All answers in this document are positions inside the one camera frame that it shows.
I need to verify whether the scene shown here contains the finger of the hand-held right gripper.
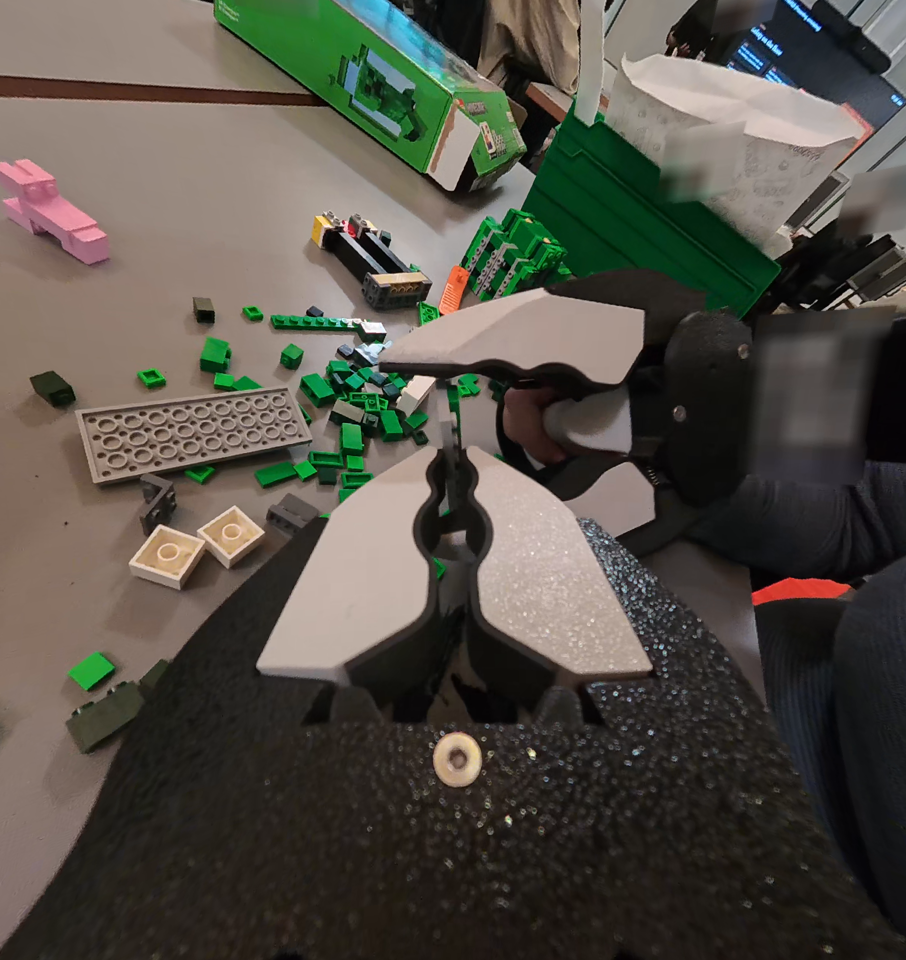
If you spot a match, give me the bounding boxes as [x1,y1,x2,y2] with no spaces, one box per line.
[565,459,658,540]
[378,287,647,393]

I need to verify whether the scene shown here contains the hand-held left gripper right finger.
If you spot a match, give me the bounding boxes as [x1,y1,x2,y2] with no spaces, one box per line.
[464,444,655,685]

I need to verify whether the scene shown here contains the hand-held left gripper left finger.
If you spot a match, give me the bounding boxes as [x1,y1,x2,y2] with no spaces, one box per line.
[256,446,444,689]

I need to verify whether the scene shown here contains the person's right forearm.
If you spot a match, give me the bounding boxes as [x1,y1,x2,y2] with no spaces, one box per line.
[685,457,906,580]

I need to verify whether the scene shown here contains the grey desk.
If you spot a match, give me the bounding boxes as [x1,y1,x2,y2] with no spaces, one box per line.
[0,0,769,960]

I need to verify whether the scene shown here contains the person's right hand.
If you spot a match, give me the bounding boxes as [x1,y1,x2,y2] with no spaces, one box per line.
[500,386,570,466]

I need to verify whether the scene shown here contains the white brick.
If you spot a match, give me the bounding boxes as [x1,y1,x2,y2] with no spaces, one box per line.
[129,525,207,591]
[198,504,267,570]

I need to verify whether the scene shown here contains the green plastic bin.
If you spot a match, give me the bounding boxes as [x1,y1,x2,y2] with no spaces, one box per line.
[524,112,783,311]

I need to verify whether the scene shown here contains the black brick assembly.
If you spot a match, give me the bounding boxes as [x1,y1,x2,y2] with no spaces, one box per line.
[312,211,433,312]

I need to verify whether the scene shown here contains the pile of loose green bricks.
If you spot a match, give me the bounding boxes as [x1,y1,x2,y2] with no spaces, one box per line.
[0,300,499,751]

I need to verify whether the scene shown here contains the small black studded brick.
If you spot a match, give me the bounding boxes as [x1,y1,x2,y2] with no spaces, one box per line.
[139,474,178,536]

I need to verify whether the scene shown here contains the plain grey brick plate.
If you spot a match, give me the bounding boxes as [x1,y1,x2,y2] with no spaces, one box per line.
[76,387,312,486]

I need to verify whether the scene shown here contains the long green brick plate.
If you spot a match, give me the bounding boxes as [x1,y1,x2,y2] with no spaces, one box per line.
[270,313,387,339]

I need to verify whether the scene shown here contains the white paper bag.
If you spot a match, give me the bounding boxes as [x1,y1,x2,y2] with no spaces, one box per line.
[576,0,871,252]

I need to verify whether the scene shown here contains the person's clothed lap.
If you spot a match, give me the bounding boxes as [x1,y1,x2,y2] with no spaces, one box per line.
[753,551,906,960]

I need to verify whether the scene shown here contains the green brick set box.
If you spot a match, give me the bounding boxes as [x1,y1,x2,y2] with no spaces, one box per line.
[214,0,529,195]

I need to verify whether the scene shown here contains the dark monitor screen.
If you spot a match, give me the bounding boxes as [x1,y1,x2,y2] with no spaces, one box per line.
[723,0,906,130]

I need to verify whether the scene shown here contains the pink brick pig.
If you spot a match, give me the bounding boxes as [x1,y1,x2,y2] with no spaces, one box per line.
[0,159,112,266]

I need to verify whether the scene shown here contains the orange red strap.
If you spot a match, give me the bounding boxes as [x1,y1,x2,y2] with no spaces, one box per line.
[753,581,853,608]

